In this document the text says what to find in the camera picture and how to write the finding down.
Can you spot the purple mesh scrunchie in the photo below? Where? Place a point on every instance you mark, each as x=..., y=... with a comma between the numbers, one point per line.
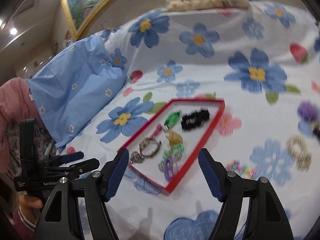
x=308, y=111

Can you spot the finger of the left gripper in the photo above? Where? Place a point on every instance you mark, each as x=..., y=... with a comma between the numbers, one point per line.
x=78, y=169
x=64, y=159

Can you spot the green hair clip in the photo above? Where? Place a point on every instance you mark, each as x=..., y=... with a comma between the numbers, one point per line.
x=175, y=151

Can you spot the red shallow jewelry tray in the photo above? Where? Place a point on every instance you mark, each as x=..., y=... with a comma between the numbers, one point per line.
x=158, y=171

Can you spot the pink sleeve forearm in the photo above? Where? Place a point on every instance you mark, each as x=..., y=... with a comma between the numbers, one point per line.
x=16, y=106

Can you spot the pink hair clip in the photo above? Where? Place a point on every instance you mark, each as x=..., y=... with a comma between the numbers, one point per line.
x=156, y=132

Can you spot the black velvet scrunchie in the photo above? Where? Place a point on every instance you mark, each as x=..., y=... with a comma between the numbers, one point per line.
x=195, y=119

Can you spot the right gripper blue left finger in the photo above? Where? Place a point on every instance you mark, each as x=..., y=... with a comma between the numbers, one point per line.
x=115, y=172

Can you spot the yellow translucent hair claw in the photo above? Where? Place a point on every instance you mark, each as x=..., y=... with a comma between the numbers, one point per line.
x=174, y=138

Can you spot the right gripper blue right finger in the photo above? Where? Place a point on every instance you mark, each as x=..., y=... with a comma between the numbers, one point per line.
x=214, y=173

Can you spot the floral white bedsheet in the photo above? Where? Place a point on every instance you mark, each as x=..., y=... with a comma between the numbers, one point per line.
x=263, y=62

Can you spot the black hair claw clip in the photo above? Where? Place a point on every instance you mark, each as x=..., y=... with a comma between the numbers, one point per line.
x=316, y=130

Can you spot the light blue pillow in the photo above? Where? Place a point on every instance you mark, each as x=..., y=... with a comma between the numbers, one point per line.
x=73, y=87

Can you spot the rose gold wristwatch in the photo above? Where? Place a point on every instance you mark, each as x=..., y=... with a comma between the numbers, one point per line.
x=148, y=147

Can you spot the person's left hand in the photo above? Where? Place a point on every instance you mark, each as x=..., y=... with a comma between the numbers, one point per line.
x=28, y=203

